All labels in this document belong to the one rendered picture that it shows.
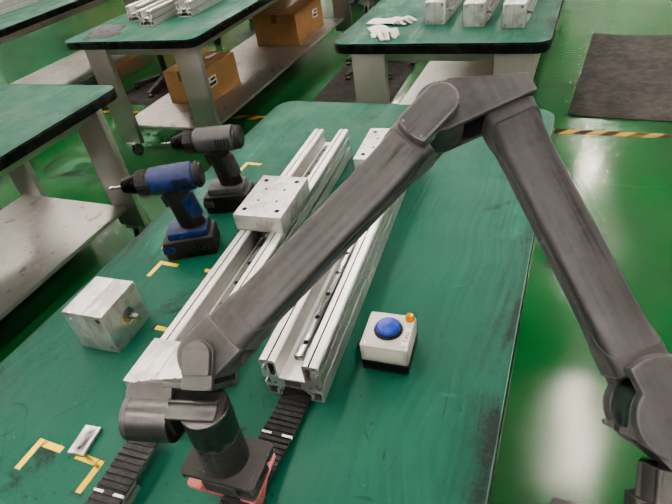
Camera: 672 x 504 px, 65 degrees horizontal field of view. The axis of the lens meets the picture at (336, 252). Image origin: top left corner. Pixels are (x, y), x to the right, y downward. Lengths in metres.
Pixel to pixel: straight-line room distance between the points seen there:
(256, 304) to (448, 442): 0.38
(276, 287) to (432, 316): 0.45
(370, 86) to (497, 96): 2.02
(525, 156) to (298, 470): 0.53
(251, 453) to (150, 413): 0.14
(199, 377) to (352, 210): 0.25
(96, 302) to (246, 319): 0.52
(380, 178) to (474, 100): 0.13
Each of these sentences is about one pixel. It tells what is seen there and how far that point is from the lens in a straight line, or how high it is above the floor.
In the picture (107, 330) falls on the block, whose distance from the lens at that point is 1.06.
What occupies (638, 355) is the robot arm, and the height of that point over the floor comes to 1.06.
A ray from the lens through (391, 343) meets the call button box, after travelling 0.87.
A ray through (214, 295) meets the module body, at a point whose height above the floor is 0.84.
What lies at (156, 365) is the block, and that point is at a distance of 0.90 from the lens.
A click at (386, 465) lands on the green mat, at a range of 0.82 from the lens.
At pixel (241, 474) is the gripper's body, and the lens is 0.70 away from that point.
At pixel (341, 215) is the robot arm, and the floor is 1.16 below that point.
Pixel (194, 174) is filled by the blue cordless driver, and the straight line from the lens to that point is 1.15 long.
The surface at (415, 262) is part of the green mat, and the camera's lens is 1.11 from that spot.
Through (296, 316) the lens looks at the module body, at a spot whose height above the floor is 0.86.
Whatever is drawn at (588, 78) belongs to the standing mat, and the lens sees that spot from 4.09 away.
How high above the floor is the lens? 1.49
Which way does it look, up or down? 38 degrees down
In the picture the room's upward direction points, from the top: 9 degrees counter-clockwise
